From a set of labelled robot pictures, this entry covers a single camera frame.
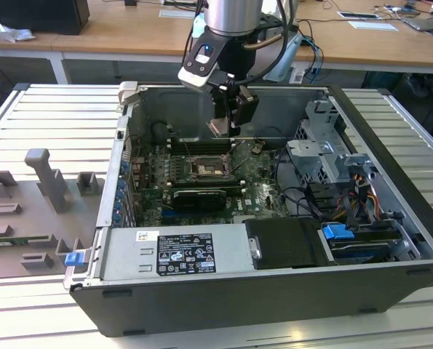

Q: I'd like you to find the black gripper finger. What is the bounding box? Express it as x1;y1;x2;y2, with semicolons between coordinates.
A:
229;86;260;137
211;86;234;119

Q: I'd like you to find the small square silver CPU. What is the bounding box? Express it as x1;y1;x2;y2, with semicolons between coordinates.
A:
204;116;236;139

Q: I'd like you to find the CPU socket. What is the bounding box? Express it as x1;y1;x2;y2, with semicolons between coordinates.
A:
188;154;235;180

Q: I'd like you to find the black RAM stick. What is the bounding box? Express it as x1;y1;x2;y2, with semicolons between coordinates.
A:
170;139;237;147

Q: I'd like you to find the pale blue teach pendant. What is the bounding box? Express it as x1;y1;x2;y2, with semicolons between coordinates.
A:
263;31;303;83

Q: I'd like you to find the black round board component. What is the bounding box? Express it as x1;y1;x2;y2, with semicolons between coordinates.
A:
151;121;170;142

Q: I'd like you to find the silver metal drive cage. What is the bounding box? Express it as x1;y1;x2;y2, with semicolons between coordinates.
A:
285;100;381;186

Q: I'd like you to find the green motherboard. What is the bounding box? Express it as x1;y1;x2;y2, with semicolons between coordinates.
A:
134;140;293;226

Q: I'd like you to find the black graphics card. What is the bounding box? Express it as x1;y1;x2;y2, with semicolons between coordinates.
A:
172;188;227;213

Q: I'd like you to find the wooden desk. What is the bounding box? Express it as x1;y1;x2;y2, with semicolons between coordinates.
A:
0;0;433;76

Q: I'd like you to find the flat phone tray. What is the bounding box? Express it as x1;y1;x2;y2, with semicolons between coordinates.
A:
338;10;381;20

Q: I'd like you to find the white paper sheet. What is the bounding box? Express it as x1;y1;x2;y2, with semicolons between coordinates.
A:
348;20;400;32

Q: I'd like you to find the hard disk in blue carrier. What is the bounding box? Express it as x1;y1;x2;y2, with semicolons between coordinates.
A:
319;222;402;265

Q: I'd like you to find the grey power supply unit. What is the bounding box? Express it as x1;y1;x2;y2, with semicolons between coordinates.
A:
101;223;263;281

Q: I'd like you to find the grey laptop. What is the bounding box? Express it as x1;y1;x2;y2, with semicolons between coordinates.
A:
401;16;433;34

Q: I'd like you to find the black box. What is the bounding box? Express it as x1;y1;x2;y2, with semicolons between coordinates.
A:
0;0;91;36

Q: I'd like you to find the black open PC case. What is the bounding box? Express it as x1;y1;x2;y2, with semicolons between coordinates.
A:
63;80;433;338

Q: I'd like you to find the blue plastic latch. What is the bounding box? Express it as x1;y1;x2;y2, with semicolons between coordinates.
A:
65;252;84;268

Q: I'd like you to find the crumpled white paper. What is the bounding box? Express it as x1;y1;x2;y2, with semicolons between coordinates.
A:
0;20;36;44

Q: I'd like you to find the grey parts rack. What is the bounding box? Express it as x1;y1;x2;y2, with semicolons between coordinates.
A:
0;148;106;281

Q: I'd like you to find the green RAM stick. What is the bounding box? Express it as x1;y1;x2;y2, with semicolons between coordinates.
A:
0;236;53;246

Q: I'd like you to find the brass coloured hose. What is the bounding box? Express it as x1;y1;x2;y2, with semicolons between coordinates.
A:
242;35;277;51

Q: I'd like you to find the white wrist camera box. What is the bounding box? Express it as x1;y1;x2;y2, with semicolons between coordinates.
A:
177;42;221;90

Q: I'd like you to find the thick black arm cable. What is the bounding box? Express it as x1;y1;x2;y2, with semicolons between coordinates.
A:
237;0;301;84

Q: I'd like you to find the grey desk cable hatch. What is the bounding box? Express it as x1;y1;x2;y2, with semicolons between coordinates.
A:
158;8;202;19

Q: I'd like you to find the blue cable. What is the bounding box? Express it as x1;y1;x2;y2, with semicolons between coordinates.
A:
303;34;325;79

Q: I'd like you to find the grey case latch handle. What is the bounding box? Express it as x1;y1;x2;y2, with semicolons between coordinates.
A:
116;81;141;107

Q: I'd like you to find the black cable bundle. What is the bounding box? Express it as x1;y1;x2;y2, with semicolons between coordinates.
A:
276;148;335;223

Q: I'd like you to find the coloured power wire bundle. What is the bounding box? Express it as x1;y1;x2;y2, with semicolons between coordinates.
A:
350;173;383;222

